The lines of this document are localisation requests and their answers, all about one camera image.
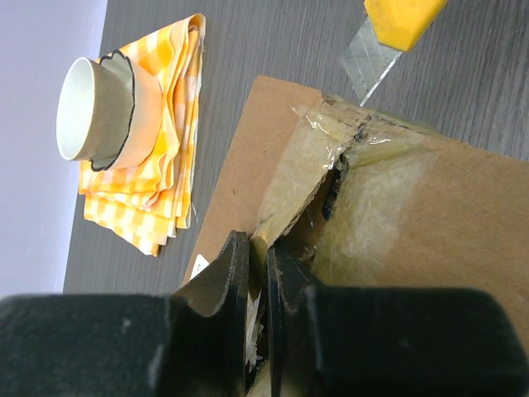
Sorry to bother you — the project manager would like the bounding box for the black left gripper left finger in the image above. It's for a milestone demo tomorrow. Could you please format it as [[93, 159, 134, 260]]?
[[1, 232, 250, 396]]

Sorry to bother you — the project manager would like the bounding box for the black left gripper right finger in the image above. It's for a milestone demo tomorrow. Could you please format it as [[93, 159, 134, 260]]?
[[266, 244, 528, 396]]

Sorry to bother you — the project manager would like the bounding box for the brown cardboard express box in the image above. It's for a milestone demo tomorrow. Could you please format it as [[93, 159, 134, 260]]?
[[185, 76, 528, 394]]

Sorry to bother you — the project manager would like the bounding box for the yellow utility knife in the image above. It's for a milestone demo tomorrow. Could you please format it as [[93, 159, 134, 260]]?
[[341, 0, 446, 106]]

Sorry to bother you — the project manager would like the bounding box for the orange checkered cloth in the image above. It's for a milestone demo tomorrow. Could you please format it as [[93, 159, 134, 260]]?
[[79, 13, 206, 256]]

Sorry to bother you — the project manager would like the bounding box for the scalloped white saucer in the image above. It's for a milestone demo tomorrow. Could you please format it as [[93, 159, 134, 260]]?
[[90, 50, 163, 172]]

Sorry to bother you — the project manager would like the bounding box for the white ceramic bowl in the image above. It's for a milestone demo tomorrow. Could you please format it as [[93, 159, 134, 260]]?
[[56, 53, 134, 161]]

